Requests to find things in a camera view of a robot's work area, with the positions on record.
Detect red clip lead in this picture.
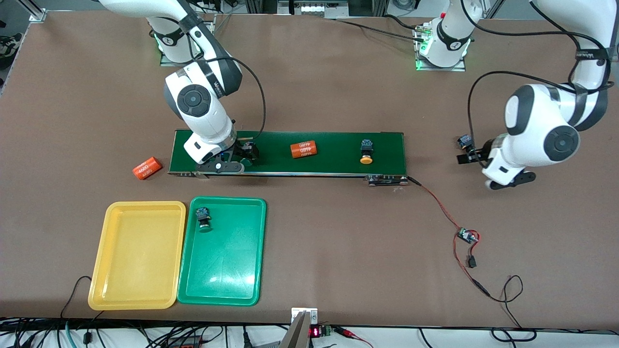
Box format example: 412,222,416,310
333,327,374,348

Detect green plastic tray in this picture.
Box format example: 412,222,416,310
177,196,267,307

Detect short black table cable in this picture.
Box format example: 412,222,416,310
384,14,424,29

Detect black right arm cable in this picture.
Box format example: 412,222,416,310
213,56,267,145

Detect aluminium profile bracket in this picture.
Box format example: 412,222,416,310
27,0,47,23

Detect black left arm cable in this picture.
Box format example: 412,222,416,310
462,0,610,167

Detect grey metal device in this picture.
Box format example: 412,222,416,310
277,0,350,20

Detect red and black wire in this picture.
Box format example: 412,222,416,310
405,176,491,298

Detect thin black looped cable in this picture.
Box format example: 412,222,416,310
487,275,537,343

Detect silver metal bracket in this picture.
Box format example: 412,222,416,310
291,307,318,325

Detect black and white shoe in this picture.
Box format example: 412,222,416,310
0,33,23,58

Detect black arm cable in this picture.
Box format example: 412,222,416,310
462,0,610,167
213,56,267,145

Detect yellow plastic tray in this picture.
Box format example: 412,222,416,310
88,201,187,311

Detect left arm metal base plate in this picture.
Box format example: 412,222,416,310
415,24,467,72

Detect green conveyor belt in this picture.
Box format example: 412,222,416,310
168,130,409,187

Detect grey metal bar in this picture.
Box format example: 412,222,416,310
279,312,312,348

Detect long black table cable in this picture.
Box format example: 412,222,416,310
334,18,425,42

